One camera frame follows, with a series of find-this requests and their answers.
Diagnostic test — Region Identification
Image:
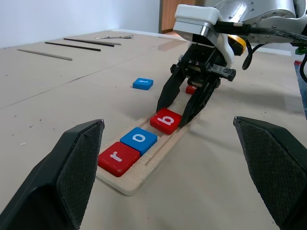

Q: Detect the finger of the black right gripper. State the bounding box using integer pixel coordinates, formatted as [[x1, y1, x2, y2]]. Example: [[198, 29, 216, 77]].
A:
[[178, 78, 221, 128], [156, 70, 187, 112]]

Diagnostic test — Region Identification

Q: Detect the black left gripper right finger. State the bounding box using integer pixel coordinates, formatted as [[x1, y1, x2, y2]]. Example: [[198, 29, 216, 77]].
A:
[[233, 116, 307, 230]]

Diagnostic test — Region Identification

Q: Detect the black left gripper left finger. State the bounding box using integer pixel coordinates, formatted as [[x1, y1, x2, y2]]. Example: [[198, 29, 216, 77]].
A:
[[0, 119, 105, 230]]

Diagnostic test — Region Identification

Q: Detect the red letter b block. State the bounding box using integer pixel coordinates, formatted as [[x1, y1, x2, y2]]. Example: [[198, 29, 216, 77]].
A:
[[149, 107, 183, 136]]

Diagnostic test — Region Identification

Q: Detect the red letter o block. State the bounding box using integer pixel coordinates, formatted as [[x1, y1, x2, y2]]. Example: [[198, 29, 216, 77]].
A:
[[185, 84, 199, 95]]

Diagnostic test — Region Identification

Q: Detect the blue letter t block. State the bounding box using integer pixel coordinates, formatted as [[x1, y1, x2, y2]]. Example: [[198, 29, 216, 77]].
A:
[[132, 78, 154, 91]]

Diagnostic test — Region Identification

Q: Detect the blue letter o block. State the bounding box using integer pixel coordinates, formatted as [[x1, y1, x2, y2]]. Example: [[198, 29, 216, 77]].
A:
[[119, 126, 158, 157]]

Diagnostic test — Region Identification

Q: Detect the red letter r block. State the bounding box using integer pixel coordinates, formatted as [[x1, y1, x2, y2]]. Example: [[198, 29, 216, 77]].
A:
[[97, 141, 141, 178]]

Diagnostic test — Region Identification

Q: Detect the wooden letter tray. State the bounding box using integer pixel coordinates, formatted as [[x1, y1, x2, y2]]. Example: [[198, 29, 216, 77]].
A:
[[95, 94, 202, 196]]

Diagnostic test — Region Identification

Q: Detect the brown wooden door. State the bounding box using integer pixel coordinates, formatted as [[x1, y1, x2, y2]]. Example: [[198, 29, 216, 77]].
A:
[[160, 0, 183, 32]]

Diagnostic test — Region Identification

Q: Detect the metal spoon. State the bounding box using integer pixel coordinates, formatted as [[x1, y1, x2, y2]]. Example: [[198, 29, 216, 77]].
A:
[[94, 34, 135, 40]]

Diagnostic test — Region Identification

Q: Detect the black chopstick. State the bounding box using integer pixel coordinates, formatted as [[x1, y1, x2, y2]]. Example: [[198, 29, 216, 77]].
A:
[[45, 41, 102, 52], [63, 37, 116, 47]]

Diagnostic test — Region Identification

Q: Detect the dark blue and red box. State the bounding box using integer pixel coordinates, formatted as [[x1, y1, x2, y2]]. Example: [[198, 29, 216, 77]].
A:
[[293, 59, 307, 85]]

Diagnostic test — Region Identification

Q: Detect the yellow right wrist ring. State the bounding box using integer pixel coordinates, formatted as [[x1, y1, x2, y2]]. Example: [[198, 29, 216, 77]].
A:
[[227, 34, 247, 57]]

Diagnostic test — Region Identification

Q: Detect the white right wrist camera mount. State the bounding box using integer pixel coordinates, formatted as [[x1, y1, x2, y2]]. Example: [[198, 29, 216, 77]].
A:
[[172, 4, 235, 70]]

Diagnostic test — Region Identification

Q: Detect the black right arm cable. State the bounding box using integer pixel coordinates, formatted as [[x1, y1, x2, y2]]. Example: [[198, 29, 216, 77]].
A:
[[214, 20, 307, 71]]

